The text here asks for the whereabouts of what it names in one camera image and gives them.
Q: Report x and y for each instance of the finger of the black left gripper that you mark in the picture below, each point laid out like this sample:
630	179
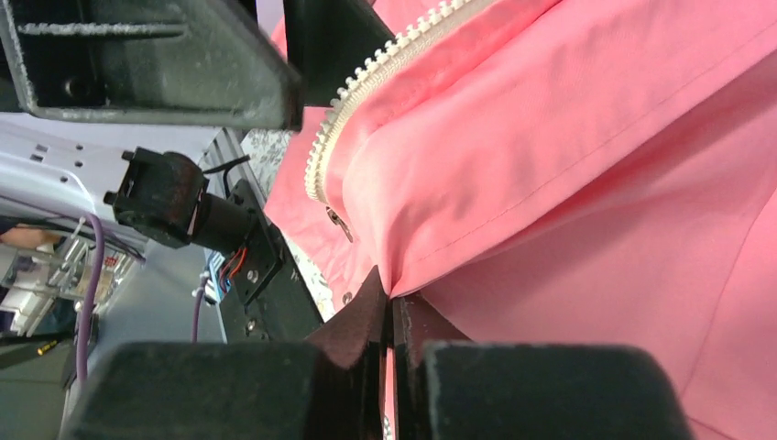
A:
192	63
327	40

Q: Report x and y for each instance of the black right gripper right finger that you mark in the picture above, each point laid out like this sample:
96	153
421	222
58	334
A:
449	387

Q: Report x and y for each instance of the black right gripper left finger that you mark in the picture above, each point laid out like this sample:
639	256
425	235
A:
327	386

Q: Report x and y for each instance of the pink zip-up jacket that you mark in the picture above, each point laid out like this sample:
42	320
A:
563	171

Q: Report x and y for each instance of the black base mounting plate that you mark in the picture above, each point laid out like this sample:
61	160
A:
268	300

